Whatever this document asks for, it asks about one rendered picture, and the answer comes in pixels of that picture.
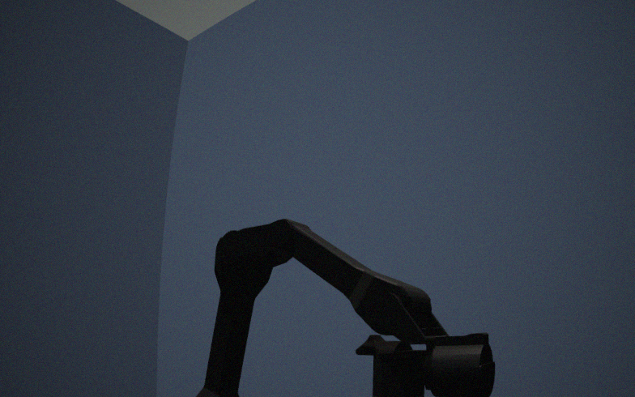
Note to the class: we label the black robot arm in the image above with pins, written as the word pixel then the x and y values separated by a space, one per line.
pixel 451 366

